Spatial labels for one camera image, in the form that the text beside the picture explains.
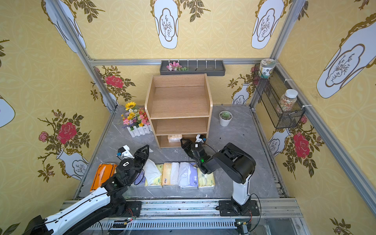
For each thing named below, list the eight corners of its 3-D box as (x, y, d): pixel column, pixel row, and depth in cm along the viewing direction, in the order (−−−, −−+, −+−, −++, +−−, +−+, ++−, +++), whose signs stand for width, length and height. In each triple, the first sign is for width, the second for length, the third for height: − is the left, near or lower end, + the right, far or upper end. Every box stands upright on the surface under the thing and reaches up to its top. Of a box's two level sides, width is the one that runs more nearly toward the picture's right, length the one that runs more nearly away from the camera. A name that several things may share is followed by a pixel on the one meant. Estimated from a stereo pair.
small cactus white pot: (219, 126, 110) (221, 118, 102) (218, 118, 114) (220, 110, 107) (230, 126, 110) (233, 118, 102) (228, 118, 114) (231, 110, 107)
